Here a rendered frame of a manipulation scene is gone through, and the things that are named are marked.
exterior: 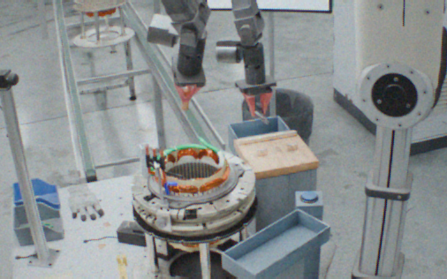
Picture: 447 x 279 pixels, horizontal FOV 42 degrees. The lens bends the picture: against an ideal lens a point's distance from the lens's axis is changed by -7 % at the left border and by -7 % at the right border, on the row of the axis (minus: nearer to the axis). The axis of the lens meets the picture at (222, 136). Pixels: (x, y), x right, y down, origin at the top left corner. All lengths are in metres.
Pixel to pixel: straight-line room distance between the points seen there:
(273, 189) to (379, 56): 0.65
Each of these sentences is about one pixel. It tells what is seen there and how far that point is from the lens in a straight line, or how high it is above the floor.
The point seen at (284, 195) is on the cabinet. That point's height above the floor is 0.97.
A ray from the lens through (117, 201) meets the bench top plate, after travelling 2.12.
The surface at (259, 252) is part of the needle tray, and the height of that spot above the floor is 1.02.
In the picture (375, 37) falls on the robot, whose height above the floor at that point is 1.55.
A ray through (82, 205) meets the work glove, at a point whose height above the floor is 0.80.
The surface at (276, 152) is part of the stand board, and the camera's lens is 1.76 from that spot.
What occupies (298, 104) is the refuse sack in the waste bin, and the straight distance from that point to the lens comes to 3.42.
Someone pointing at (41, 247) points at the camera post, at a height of 0.83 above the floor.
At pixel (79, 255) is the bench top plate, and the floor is 0.78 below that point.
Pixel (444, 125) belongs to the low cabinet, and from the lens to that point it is 4.03.
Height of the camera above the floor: 1.92
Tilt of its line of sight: 27 degrees down
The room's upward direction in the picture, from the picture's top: 3 degrees counter-clockwise
